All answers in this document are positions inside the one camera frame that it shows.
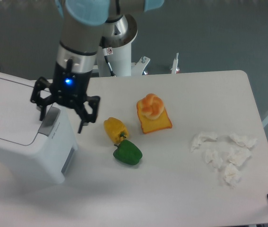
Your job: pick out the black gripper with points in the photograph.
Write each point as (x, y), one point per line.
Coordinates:
(70, 89)

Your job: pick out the white trash can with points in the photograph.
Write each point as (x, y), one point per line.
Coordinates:
(29, 146)

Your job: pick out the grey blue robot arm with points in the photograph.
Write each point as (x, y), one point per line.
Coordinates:
(82, 33)

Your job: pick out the yellow bell pepper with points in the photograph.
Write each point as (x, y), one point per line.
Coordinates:
(116, 130)

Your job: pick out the green bell pepper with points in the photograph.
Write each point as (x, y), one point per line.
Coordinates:
(127, 153)

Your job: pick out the knotted bread roll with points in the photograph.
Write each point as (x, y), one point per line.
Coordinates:
(151, 106)

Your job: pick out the orange toast slice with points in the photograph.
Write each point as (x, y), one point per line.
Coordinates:
(148, 125)

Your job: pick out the crumpled white tissue left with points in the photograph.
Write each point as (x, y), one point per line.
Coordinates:
(201, 137)

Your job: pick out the crumpled white tissue middle-left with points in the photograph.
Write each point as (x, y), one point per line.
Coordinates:
(212, 156)

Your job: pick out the crumpled white tissue centre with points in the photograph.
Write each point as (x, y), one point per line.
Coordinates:
(237, 156)

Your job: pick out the crumpled white tissue right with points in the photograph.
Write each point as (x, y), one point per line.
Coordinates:
(243, 140)

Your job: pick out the crumpled white tissue bottom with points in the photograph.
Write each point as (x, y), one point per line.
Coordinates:
(232, 175)

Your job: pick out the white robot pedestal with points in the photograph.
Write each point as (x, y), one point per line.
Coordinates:
(114, 56)

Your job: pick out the white clamp post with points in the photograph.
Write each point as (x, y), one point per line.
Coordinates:
(175, 69)

